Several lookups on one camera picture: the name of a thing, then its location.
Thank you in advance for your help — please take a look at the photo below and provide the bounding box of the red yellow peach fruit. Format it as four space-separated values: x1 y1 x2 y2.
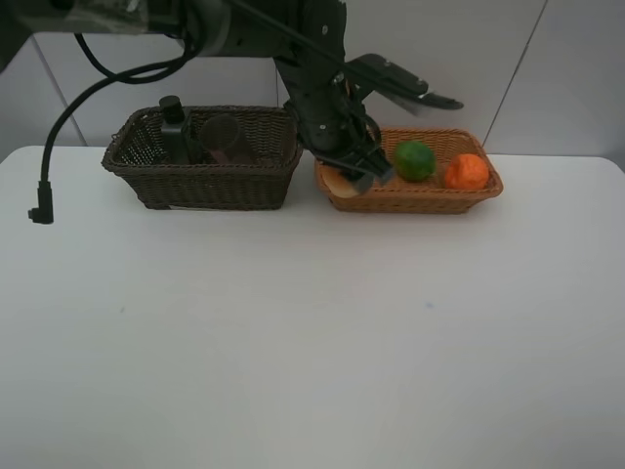
320 165 365 198

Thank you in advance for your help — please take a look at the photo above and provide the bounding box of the dark green pump bottle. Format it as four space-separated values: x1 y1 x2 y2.
159 95 202 165

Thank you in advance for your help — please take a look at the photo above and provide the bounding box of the translucent purple plastic cup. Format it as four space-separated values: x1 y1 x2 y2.
198 114 256 165

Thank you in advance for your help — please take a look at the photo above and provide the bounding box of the light orange wicker basket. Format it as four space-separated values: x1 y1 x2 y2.
314 127 504 215

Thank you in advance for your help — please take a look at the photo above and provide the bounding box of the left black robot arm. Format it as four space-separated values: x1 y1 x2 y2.
1 1 393 202

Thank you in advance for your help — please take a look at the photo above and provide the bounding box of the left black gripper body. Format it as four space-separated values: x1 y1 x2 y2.
282 67 394 185

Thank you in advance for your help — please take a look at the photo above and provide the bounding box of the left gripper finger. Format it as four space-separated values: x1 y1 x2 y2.
349 173 374 194

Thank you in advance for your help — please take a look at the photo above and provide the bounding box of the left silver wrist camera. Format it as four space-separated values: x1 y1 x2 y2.
346 54 464 115

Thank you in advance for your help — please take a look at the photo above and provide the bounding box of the green mango fruit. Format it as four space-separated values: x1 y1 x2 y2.
394 141 437 183

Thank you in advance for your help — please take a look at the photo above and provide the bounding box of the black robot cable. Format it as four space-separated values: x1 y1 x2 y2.
26 0 382 226

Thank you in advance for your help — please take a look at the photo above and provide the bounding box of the dark brown wicker basket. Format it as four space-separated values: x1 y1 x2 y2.
102 106 303 211

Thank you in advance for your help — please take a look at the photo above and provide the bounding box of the orange tangerine fruit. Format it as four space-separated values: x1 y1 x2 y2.
444 153 490 191

